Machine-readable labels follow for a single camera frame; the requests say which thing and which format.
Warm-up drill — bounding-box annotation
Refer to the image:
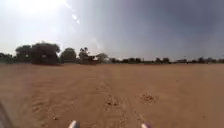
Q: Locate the building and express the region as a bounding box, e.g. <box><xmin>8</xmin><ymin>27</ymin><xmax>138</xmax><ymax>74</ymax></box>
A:
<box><xmin>80</xmin><ymin>54</ymin><xmax>100</xmax><ymax>65</ymax></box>

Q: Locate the row of trees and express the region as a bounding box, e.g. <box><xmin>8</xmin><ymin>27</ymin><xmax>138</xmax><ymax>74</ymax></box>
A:
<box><xmin>0</xmin><ymin>41</ymin><xmax>224</xmax><ymax>65</ymax></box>

